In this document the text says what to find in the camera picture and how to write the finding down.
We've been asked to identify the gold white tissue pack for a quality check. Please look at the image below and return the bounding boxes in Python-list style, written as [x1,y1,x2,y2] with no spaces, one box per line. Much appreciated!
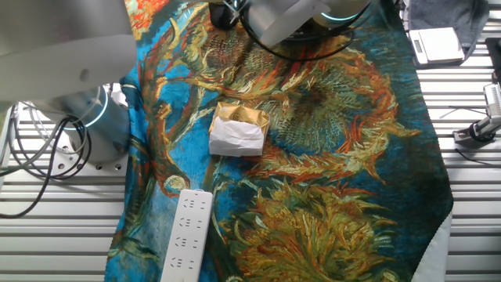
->
[207,102,272,159]

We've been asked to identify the black base cables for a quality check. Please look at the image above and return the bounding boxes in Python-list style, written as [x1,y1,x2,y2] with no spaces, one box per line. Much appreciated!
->
[0,103,93,219]

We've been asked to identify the black mesh pen holder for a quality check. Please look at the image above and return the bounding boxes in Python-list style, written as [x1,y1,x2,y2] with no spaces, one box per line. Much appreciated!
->
[207,2,240,31]

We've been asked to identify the dark grey towel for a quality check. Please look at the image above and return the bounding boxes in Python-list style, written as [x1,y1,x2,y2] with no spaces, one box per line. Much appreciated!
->
[402,0,491,67]

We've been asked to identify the black stand block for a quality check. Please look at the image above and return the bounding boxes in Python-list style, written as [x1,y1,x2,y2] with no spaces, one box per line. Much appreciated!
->
[485,37,501,83]

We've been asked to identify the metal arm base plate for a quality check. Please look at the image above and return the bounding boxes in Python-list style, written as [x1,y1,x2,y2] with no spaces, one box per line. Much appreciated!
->
[52,135,130,177]

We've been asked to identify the sunflower painting cloth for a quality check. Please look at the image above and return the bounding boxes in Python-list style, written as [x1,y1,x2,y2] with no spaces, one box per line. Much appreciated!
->
[103,0,455,282]

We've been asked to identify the white power strip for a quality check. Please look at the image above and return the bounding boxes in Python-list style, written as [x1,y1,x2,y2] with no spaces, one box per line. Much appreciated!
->
[159,188,214,282]

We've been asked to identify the silver digital scale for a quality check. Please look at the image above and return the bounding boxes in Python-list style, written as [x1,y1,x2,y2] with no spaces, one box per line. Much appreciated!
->
[408,26,466,66]

